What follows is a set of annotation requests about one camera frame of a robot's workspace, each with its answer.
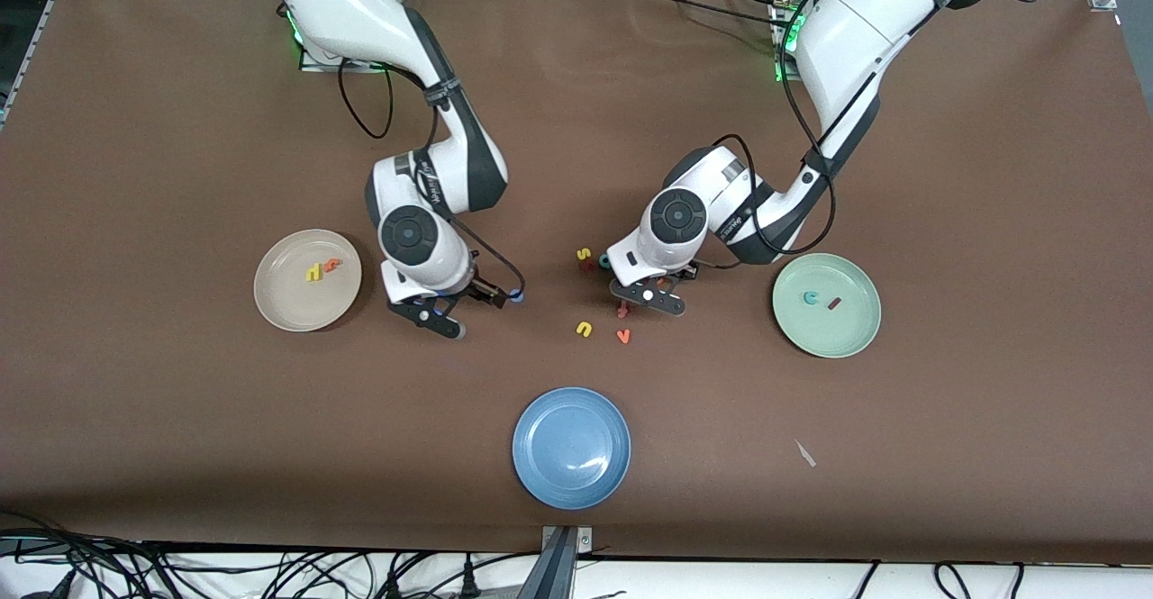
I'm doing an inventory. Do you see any light green plate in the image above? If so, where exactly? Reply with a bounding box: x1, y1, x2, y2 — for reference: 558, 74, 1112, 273
772, 253, 882, 359

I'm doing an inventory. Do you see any beige brown plate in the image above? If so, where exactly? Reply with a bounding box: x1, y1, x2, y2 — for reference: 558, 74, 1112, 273
253, 229, 363, 332

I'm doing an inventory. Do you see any blue plate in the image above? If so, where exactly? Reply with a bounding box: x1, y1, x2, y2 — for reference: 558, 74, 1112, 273
512, 387, 631, 511

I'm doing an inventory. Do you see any brown table cover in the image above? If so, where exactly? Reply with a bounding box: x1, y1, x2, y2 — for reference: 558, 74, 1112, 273
0, 0, 1153, 566

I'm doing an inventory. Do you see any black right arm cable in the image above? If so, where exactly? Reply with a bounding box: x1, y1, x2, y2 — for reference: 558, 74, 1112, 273
337, 59, 395, 141
446, 212, 529, 298

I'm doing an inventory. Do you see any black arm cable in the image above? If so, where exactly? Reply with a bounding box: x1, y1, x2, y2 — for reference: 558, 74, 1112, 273
337, 59, 395, 141
446, 212, 529, 298
712, 0, 839, 258

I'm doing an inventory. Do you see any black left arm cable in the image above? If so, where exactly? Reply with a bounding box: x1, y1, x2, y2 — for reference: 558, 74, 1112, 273
712, 0, 839, 258

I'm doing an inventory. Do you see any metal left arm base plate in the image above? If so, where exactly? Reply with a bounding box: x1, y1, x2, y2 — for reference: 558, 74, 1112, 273
768, 0, 812, 86

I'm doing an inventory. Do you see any black cable on table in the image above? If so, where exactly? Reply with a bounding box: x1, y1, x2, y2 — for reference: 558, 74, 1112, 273
626, 0, 795, 32

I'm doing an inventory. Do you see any aluminium camera mount profile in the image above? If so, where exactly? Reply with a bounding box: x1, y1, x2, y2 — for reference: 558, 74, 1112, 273
527, 525, 595, 599

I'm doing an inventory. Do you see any black looped floor cable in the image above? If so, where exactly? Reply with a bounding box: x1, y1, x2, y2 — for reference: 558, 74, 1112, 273
932, 561, 976, 599

